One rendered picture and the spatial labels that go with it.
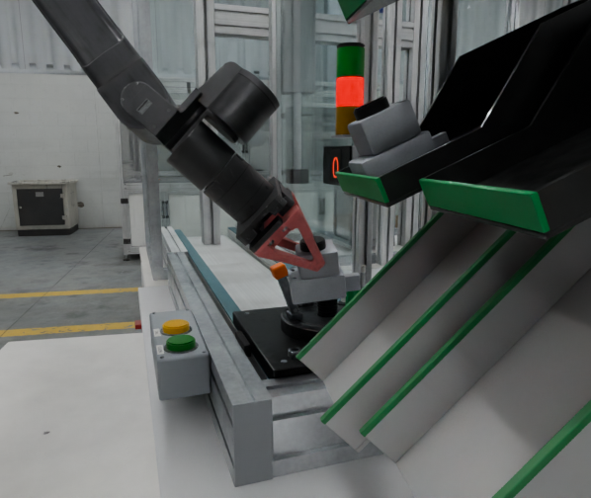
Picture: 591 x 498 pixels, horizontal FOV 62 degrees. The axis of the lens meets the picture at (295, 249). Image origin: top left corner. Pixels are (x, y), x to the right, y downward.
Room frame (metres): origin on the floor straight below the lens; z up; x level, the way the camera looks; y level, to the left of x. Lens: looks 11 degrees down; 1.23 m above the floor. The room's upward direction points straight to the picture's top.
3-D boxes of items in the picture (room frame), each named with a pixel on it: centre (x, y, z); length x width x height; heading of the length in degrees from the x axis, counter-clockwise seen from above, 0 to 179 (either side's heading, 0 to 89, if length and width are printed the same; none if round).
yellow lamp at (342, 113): (0.93, -0.10, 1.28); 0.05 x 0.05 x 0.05
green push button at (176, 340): (0.66, 0.16, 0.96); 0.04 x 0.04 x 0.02
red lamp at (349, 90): (0.93, -0.10, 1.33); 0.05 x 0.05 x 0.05
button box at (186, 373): (0.72, 0.18, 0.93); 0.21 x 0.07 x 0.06; 19
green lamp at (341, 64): (0.93, -0.10, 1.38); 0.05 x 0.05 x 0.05
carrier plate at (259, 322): (0.71, -0.05, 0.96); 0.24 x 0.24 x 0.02; 19
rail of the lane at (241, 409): (0.92, 0.19, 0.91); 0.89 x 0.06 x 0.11; 19
